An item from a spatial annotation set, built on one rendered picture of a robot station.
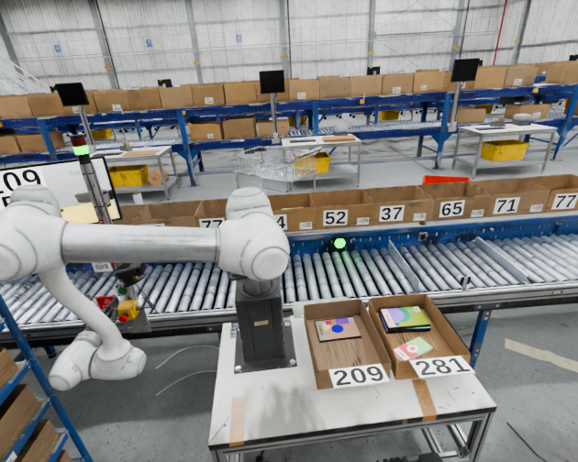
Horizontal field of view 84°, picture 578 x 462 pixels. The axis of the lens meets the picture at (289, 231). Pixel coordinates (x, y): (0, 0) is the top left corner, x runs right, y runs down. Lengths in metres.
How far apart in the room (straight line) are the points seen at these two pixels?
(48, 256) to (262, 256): 0.50
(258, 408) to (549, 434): 1.69
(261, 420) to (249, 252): 0.66
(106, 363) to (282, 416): 0.63
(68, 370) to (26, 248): 0.58
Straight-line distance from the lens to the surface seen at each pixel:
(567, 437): 2.53
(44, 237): 0.93
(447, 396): 1.43
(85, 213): 1.73
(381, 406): 1.34
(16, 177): 1.75
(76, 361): 1.38
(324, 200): 2.38
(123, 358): 1.32
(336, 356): 1.45
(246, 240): 0.89
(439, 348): 1.57
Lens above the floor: 1.83
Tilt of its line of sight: 26 degrees down
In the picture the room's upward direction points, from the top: 3 degrees counter-clockwise
